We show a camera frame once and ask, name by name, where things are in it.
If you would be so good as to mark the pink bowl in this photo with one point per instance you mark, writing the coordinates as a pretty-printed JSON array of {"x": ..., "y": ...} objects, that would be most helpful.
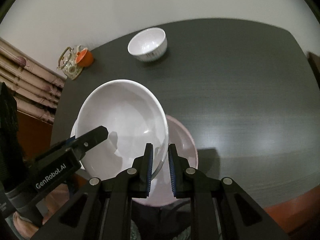
[{"x": 182, "y": 145}]

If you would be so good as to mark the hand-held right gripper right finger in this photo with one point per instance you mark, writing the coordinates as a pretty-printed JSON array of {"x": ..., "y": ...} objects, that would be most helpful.
[{"x": 172, "y": 173}]

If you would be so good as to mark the floral teapot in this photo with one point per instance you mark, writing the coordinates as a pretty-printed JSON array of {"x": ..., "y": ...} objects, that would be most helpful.
[{"x": 71, "y": 68}]

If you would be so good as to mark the large white bowl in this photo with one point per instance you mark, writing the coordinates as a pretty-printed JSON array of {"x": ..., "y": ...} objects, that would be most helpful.
[{"x": 120, "y": 120}]

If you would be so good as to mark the orange cup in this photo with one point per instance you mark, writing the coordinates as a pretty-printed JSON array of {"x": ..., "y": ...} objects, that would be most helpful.
[{"x": 86, "y": 58}]

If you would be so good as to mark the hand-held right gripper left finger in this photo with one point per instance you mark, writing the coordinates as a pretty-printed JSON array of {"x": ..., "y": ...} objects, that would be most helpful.
[{"x": 149, "y": 170}]

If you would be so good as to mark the person's left hand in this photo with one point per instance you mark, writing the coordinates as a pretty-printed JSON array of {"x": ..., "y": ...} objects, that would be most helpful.
[{"x": 23, "y": 226}]

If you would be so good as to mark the white plate with pink flower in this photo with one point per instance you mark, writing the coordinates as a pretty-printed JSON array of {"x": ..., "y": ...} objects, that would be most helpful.
[{"x": 73, "y": 131}]

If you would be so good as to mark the small white bowl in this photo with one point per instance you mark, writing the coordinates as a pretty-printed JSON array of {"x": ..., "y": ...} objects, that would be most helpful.
[{"x": 146, "y": 40}]

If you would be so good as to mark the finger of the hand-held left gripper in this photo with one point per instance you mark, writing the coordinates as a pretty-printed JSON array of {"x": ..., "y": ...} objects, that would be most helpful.
[
  {"x": 62, "y": 144},
  {"x": 93, "y": 138}
]

